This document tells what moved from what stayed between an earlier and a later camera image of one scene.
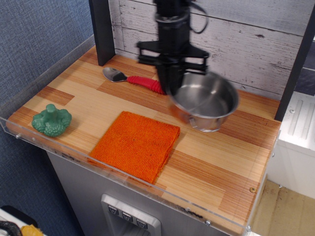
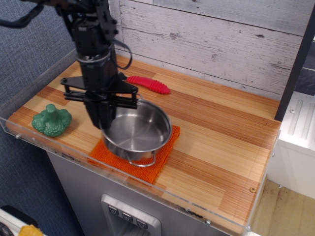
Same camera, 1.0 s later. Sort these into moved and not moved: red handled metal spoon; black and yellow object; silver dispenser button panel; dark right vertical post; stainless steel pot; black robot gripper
Moved: stainless steel pot; black robot gripper
Not moved: black and yellow object; silver dispenser button panel; dark right vertical post; red handled metal spoon
